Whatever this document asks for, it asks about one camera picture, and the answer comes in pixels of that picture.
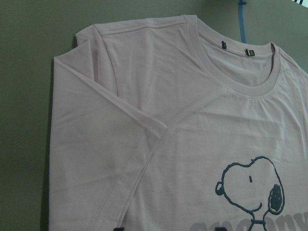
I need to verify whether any pink Snoopy t-shirt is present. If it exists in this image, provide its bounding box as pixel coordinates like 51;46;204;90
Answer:
49;15;308;231

